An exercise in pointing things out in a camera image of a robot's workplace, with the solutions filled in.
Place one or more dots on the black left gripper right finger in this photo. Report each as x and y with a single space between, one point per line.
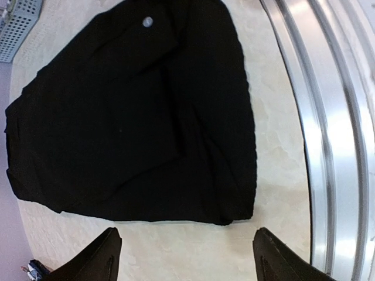
274 260

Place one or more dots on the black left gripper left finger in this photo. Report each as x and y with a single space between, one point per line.
98 261

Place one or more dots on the black trousers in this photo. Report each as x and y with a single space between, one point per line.
144 115

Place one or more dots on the colourful patterned folded shorts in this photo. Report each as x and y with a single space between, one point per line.
35 270

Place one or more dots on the light blue plastic basket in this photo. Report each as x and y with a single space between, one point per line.
17 20

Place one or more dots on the aluminium front rail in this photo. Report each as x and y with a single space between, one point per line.
328 50

